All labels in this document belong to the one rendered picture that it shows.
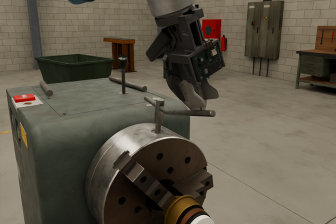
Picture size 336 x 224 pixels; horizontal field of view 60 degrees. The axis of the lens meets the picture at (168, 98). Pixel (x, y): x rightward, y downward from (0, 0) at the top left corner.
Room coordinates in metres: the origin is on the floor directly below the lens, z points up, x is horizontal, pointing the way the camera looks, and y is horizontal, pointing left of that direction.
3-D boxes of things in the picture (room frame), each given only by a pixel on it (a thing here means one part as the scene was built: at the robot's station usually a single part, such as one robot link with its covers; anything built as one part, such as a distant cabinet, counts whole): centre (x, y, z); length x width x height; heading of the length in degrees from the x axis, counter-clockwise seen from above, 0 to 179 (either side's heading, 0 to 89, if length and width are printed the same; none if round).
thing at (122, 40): (9.65, 1.61, 0.50); 1.61 x 0.44 x 1.00; 34
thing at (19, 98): (0.94, 0.48, 1.26); 0.06 x 0.06 x 0.02; 34
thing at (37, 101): (0.92, 0.46, 1.23); 0.13 x 0.08 x 0.06; 34
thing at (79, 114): (1.01, 0.28, 1.06); 0.59 x 0.48 x 0.39; 34
